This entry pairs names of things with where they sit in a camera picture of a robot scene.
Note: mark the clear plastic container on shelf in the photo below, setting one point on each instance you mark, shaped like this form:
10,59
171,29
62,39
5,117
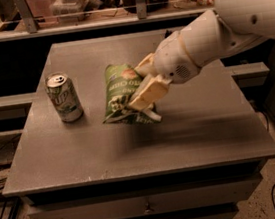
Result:
68,11

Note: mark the green jalapeno chip bag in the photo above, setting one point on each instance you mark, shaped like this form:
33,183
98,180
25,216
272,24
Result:
121,83

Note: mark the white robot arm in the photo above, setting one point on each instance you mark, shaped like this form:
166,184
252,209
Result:
230,27

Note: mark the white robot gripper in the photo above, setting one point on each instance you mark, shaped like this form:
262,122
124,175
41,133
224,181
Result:
172,58

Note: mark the grey cabinet upper drawer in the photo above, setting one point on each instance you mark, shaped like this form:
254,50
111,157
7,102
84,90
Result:
136,205

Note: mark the black power adapter left floor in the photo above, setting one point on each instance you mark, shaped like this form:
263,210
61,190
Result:
7,155

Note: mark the black remote control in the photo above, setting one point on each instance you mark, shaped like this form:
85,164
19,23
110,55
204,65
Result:
168,33

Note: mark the grey metal shelf rail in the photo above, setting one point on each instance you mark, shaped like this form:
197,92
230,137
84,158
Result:
34,18

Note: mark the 7up soda can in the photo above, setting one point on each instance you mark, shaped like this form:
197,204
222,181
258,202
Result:
61,92

